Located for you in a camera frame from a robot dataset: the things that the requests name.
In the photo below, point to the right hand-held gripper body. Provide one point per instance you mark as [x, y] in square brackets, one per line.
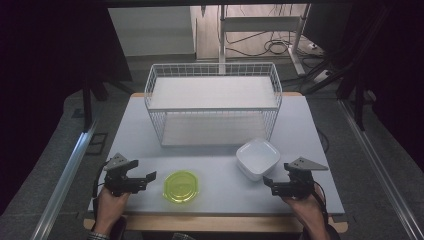
[298, 185]

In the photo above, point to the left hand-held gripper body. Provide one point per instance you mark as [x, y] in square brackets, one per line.
[117, 182]

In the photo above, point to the white square bowl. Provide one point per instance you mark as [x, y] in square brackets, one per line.
[258, 158]

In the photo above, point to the green translucent bowl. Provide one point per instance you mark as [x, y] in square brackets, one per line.
[181, 186]

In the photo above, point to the person's right hand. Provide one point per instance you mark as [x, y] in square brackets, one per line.
[305, 210]

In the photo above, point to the person's left hand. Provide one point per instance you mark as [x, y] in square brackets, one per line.
[108, 210]

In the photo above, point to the black floor socket plate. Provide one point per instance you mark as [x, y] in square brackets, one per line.
[96, 143]

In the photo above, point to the black stand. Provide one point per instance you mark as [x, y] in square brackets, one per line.
[88, 106]
[359, 103]

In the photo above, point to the white power strip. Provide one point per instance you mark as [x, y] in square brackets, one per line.
[322, 76]

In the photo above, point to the white cabinet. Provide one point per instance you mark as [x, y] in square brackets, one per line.
[151, 30]

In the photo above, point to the metal floor rail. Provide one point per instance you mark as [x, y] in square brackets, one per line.
[63, 180]
[383, 173]

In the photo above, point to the white desk frame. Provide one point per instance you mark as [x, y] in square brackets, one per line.
[260, 23]

